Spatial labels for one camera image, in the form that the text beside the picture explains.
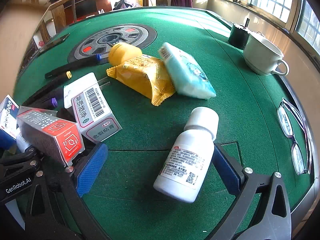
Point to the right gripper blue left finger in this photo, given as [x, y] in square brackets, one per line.
[80, 177]

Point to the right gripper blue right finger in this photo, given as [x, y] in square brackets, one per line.
[229, 170]

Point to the grey red carton box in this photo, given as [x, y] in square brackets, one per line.
[55, 137]

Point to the white medicine bottle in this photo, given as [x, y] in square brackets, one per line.
[186, 166]

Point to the white barcode medicine box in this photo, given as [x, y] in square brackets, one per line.
[93, 115]

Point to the white blue medicine box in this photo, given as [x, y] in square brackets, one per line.
[9, 112]

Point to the black marker purple cap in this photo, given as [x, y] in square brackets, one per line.
[49, 103]

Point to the light blue tissue pack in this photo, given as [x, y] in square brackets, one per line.
[186, 74]

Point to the black marker yellow cap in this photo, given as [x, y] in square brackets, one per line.
[56, 82]

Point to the yellow cracker packet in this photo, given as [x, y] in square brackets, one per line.
[146, 75]

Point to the black marker blue cap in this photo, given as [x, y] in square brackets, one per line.
[86, 62]

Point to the yellow round container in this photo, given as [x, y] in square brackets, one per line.
[122, 52]

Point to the white power adapter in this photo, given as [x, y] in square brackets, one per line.
[79, 85]

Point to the white ceramic mug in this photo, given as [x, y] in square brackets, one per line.
[263, 57]

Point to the dark green cylinder motor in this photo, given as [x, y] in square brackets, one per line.
[239, 35]

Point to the black smartphone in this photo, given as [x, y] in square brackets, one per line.
[52, 44]

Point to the round table centre control panel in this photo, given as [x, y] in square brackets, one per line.
[101, 42]

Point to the wooden armchair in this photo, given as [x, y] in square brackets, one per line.
[59, 16]

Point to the purple frame eyeglasses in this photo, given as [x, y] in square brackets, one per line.
[300, 166]

